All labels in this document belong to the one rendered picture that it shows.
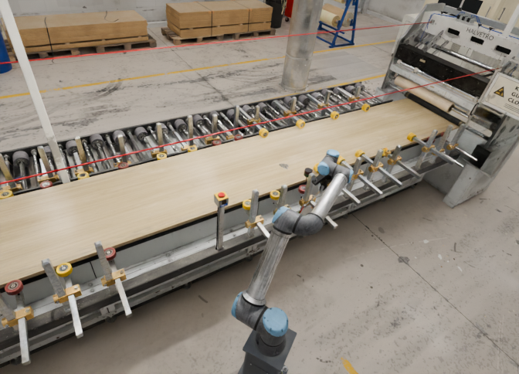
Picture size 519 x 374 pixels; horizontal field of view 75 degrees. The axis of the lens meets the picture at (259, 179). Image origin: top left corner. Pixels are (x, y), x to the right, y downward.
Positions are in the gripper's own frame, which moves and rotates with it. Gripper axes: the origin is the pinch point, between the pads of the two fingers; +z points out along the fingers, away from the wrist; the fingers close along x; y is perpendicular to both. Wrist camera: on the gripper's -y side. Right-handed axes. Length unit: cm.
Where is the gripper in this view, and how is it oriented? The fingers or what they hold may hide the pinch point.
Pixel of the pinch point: (320, 191)
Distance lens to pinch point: 261.0
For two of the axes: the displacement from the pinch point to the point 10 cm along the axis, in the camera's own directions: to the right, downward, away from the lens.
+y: 8.5, -2.7, 4.5
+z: -1.0, 7.6, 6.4
